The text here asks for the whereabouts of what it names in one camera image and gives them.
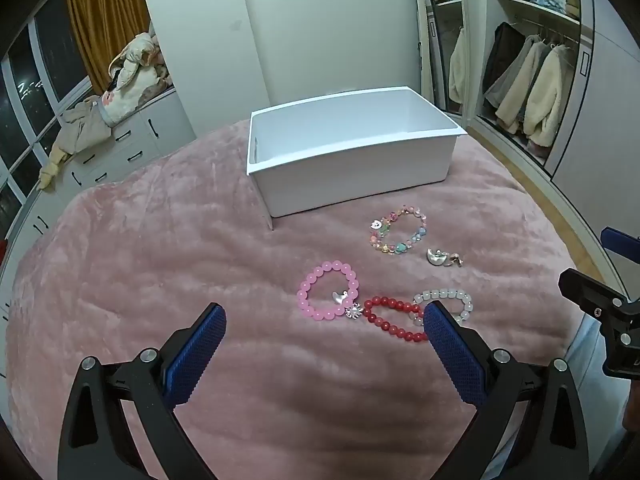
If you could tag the pink fluffy blanket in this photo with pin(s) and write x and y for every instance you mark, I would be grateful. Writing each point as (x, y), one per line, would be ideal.
(175, 260)

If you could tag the white plastic storage box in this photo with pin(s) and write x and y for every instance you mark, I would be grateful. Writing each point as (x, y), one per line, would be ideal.
(350, 170)

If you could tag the white drawer cabinet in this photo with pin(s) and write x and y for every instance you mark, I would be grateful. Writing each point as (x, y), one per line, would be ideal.
(135, 145)

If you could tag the standing mirror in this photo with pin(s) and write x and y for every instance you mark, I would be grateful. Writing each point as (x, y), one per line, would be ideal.
(435, 35)

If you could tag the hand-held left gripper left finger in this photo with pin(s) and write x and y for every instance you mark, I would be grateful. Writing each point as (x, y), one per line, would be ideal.
(195, 355)

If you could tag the mustard yellow curtain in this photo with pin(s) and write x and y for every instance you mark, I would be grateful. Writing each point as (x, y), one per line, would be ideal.
(107, 15)

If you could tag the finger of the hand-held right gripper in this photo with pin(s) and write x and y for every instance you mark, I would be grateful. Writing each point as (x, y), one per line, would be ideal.
(620, 242)
(590, 294)

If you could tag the large dark window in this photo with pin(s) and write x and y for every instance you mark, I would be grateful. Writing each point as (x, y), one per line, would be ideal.
(35, 85)

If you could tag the white hanging garment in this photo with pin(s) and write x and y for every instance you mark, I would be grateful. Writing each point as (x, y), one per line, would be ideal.
(456, 70)

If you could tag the small gold charm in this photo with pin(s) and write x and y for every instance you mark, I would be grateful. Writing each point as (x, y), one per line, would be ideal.
(456, 260)

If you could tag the pile of cream clothes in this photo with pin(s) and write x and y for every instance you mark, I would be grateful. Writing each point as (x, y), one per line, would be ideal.
(132, 85)

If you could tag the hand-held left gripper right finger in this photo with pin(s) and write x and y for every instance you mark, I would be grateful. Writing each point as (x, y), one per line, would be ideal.
(452, 355)

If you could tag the open white wardrobe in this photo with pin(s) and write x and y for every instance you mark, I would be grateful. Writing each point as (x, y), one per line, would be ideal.
(595, 60)

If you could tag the dark hanging coat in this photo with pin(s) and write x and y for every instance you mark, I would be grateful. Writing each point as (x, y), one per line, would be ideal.
(505, 55)

